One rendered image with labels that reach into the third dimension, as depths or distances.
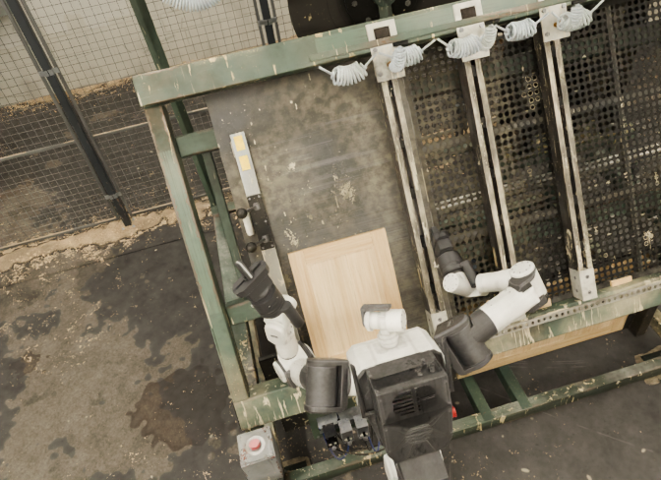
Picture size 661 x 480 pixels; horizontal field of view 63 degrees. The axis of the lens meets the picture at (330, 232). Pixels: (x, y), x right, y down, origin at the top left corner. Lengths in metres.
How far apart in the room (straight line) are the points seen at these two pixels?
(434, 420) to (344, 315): 0.65
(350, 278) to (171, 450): 1.59
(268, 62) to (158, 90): 0.36
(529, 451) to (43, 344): 2.97
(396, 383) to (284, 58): 1.08
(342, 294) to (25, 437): 2.22
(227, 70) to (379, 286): 0.95
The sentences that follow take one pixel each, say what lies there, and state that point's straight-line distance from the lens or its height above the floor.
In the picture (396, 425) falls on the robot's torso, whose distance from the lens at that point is 1.55.
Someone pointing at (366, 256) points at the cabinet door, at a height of 1.23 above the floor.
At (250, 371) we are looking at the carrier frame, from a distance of 2.34.
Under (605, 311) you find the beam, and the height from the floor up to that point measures 0.84.
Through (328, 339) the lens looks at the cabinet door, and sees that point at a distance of 2.10.
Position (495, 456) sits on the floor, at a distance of 2.98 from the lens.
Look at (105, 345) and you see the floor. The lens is 3.79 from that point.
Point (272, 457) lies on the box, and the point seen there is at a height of 0.92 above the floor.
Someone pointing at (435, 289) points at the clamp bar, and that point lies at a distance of 2.09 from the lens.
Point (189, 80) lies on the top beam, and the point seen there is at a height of 1.91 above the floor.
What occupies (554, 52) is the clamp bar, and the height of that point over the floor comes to 1.73.
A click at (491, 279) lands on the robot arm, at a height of 1.31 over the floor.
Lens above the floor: 2.70
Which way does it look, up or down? 43 degrees down
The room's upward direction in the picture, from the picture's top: 10 degrees counter-clockwise
